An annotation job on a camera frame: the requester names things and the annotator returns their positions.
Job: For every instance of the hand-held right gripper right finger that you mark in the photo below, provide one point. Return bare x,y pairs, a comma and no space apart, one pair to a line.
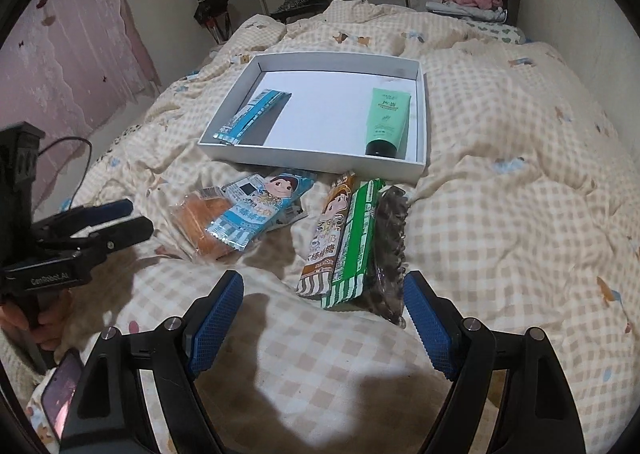
430,329

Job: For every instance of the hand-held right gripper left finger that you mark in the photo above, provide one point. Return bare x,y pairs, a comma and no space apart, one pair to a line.
217,324

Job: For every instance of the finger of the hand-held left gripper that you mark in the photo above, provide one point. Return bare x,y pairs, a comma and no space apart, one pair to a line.
127,233
112,210

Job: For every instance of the bread bun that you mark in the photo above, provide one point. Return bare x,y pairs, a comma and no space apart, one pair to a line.
197,226

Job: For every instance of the dark hair claw clip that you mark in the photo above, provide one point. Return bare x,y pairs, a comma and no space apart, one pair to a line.
391,254

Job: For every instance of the green cartoon lollipop packet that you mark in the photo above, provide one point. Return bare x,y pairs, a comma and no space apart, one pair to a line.
355,244

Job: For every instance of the blue cartoon lollipop packet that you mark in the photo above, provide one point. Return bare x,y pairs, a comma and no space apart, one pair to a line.
255,211

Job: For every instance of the white black cookie packet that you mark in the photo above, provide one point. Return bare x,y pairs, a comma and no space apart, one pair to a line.
290,216

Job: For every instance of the brown cartoon lollipop packet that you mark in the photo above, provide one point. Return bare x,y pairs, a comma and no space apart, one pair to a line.
327,234

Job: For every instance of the blue striped snack packet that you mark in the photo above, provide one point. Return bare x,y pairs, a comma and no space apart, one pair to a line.
252,116

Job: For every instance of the green cream tube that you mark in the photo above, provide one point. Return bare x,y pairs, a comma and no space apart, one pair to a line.
387,116

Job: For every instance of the white cardboard box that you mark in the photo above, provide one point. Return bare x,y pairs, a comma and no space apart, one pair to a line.
330,108

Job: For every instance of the person's left hand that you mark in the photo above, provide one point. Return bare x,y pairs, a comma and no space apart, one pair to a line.
52,319

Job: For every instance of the cartoon printed bed sheet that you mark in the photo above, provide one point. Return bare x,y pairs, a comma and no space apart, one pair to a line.
120,143

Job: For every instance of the pink lace curtain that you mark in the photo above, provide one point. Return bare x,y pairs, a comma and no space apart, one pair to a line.
65,68

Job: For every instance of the checked bear print duvet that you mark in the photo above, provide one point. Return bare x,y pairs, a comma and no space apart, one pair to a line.
500,184

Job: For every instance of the smartphone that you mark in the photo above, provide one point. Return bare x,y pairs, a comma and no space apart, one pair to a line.
60,389

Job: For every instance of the heart print pillow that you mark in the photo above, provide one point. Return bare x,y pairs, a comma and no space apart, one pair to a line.
500,32

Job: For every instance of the folded grey white cloth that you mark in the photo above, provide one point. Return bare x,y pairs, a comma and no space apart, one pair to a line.
460,11

